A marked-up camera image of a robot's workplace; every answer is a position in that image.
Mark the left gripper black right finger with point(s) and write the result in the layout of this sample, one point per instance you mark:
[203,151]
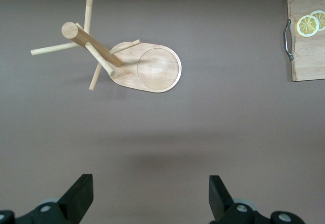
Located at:
[221,201]

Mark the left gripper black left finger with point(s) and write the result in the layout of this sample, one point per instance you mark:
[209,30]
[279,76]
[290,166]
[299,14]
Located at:
[76,201]

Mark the wooden cup rack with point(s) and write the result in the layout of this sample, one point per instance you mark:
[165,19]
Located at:
[157,69]

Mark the brown table cover sheet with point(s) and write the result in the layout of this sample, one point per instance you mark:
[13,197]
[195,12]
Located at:
[162,132]

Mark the lemon slice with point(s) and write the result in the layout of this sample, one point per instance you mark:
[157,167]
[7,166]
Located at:
[307,26]
[322,18]

